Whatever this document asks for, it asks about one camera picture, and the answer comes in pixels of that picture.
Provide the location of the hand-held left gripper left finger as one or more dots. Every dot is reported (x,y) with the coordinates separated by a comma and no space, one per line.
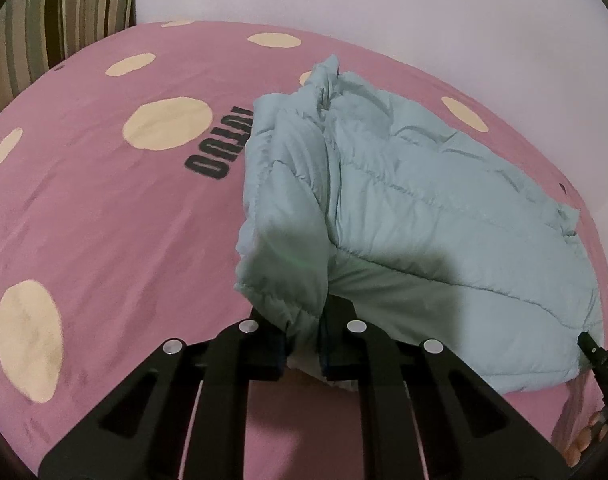
(276,355)

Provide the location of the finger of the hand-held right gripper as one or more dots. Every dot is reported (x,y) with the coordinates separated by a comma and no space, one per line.
(601,360)

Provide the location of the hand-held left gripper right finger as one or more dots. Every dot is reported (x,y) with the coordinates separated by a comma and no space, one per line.
(328,355)

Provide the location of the light blue puffer jacket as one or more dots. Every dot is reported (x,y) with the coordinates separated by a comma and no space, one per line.
(424,220)

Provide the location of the person's right hand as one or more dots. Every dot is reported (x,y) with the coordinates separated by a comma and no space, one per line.
(586,437)

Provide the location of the pink polka dot bed sheet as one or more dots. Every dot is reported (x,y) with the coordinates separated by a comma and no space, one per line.
(113,220)

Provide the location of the striped pillow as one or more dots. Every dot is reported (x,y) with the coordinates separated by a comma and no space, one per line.
(48,25)

